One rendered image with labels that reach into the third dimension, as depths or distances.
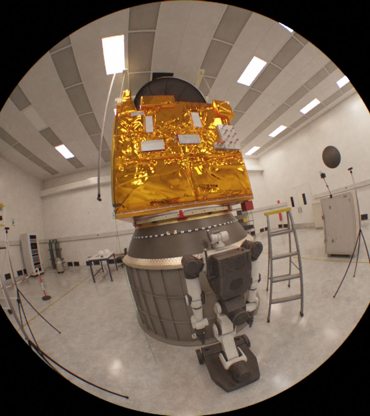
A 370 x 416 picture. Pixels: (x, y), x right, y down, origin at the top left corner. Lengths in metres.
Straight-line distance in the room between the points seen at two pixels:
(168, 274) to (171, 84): 3.24
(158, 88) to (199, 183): 2.29
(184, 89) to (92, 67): 2.35
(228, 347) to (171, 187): 1.82
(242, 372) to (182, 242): 1.43
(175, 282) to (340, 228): 3.68
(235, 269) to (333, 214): 3.45
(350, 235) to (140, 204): 4.20
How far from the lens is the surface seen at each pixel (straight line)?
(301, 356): 1.92
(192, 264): 0.81
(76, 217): 8.34
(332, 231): 4.08
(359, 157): 7.86
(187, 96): 3.16
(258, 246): 0.97
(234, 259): 0.78
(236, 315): 0.93
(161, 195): 1.70
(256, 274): 1.08
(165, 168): 1.82
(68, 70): 4.34
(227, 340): 1.46
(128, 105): 2.68
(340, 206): 3.91
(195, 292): 0.93
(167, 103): 2.51
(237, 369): 1.40
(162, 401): 1.73
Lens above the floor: 1.57
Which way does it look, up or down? 6 degrees up
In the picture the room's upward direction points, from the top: 10 degrees counter-clockwise
